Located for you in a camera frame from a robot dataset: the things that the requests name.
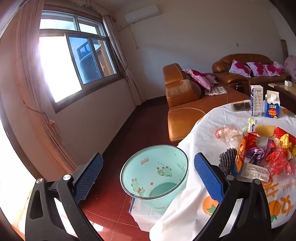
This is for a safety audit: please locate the crumpled yellow wrapper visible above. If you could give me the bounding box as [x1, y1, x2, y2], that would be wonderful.
[277, 134, 292, 149]

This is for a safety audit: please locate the dark seaweed packet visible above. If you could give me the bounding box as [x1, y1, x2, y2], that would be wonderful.
[231, 101, 251, 112]

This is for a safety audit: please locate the red foam fruit net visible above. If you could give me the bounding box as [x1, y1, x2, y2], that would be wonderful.
[274, 127, 296, 160]

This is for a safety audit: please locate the brown leather chaise sofa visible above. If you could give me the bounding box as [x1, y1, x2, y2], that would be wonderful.
[162, 63, 251, 143]

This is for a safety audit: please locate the long pink curtain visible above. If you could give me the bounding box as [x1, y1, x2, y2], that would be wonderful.
[15, 0, 80, 172]

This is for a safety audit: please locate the light green plastic bin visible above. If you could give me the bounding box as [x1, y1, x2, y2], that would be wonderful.
[120, 145, 189, 210]

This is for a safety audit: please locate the checkered cloth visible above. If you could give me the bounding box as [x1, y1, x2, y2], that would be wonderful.
[203, 86, 229, 96]

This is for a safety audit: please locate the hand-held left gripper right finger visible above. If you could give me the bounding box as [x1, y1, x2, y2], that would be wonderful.
[193, 152, 272, 241]

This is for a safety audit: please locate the clear plastic bag red print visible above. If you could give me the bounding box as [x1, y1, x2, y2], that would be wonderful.
[215, 124, 244, 149]

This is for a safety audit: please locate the sliding glass window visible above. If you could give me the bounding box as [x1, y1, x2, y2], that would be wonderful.
[38, 10, 124, 114]

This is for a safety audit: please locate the narrow pale curtain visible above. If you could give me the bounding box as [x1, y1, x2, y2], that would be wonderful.
[102, 15, 145, 105]

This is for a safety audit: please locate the yellow sponge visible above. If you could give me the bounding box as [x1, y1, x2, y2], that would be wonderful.
[255, 125, 276, 137]

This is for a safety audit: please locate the large pink floral pillow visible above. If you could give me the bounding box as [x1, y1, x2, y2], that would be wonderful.
[183, 69, 218, 91]

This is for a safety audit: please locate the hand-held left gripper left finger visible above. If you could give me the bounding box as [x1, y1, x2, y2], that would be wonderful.
[25, 152, 104, 241]

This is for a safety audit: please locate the purple foil wrapper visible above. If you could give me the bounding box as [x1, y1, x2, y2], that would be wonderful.
[245, 139, 277, 165]

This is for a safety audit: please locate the dark grey ribbed foam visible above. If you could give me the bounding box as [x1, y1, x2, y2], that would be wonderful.
[218, 148, 238, 175]

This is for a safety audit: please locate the wooden coffee table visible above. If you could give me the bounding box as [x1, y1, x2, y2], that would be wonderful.
[268, 81, 296, 109]

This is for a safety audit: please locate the pink cloth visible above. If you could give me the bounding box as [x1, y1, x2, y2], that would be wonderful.
[284, 55, 296, 81]

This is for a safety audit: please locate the white printed tablecloth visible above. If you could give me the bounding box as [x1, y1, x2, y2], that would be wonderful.
[149, 100, 296, 241]

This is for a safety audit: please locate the tall white milk carton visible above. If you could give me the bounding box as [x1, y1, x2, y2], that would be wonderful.
[250, 85, 264, 117]

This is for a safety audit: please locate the blue gable-top carton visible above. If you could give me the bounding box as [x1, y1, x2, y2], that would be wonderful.
[264, 90, 281, 119]

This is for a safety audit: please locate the red cellophane bag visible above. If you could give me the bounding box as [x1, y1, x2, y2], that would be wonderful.
[266, 146, 295, 178]

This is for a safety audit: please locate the orange snack bag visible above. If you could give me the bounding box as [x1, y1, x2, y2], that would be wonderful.
[232, 132, 262, 176]

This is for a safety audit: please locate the white label packet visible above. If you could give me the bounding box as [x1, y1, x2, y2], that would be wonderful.
[239, 163, 271, 182]

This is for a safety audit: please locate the white air conditioner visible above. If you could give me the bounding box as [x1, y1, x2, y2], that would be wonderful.
[124, 5, 160, 24]

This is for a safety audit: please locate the white magenta floral pillow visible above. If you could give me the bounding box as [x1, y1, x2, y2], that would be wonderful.
[246, 62, 266, 77]
[229, 59, 252, 78]
[264, 61, 286, 77]

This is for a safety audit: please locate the yellow white wrapper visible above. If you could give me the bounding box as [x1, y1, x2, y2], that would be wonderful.
[242, 118, 258, 133]

